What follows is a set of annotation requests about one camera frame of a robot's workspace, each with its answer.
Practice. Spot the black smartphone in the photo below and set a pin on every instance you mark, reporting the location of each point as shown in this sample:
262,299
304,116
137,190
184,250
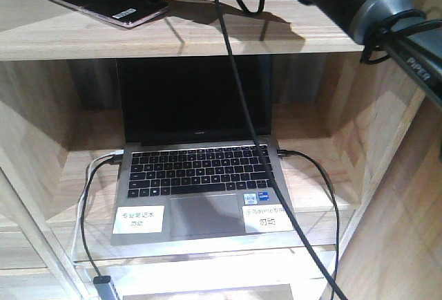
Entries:
124,13

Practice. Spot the light wooden shelf unit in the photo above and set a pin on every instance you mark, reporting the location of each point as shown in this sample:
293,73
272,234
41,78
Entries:
369,126

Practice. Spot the grey laptop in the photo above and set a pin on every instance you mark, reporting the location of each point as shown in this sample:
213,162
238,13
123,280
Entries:
199,160

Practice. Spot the grey usb hub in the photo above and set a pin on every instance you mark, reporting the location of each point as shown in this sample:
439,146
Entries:
105,288

